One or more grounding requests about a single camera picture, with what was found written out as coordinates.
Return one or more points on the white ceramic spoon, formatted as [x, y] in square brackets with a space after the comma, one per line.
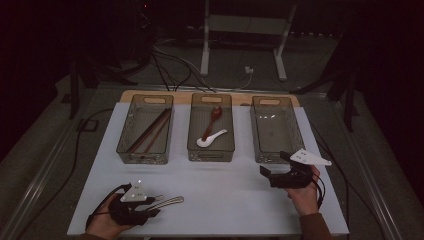
[203, 142]

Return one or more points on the white metal stand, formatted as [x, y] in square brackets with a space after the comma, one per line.
[205, 50]

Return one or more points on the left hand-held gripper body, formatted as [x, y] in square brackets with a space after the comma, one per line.
[128, 210]

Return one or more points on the person's left hand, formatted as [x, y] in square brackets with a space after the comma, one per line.
[103, 225]

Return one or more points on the white table mat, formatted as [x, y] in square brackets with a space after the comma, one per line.
[216, 193]

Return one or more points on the clear grey plastic bin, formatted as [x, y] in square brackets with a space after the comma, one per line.
[220, 150]
[136, 123]
[275, 133]

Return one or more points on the person's right hand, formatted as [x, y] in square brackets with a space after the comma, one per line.
[306, 200]

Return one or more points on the black floor stand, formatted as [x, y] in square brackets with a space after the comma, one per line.
[74, 93]
[349, 100]

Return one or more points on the brown wooden spoon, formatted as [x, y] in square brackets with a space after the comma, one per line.
[216, 112]

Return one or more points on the dark equipment tower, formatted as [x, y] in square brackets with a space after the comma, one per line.
[144, 30]

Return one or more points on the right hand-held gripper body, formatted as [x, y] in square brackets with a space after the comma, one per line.
[290, 180]

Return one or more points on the light wooden board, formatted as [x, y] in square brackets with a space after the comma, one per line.
[181, 97]

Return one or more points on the black square frame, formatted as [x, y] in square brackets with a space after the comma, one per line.
[80, 126]

